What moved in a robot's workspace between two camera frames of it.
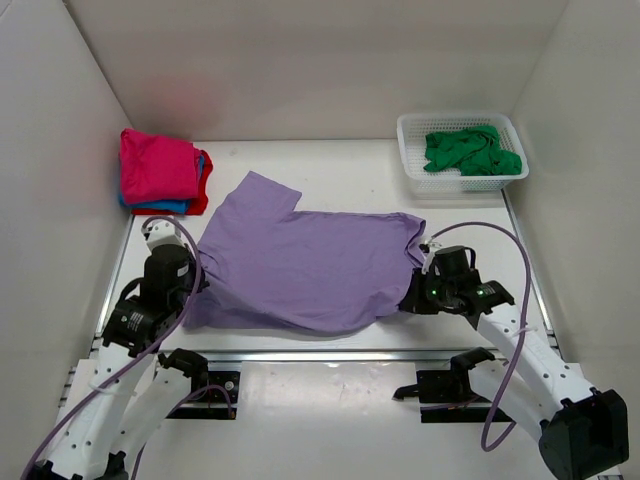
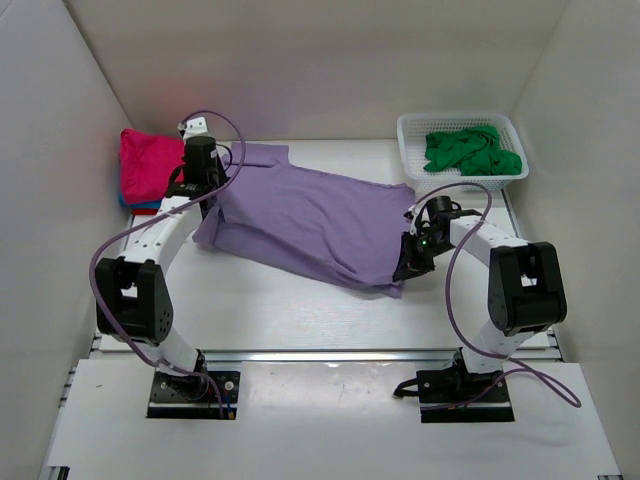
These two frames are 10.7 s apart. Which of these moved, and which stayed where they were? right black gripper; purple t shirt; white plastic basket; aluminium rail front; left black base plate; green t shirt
Moved: right black gripper; purple t shirt
Stayed: white plastic basket; aluminium rail front; left black base plate; green t shirt
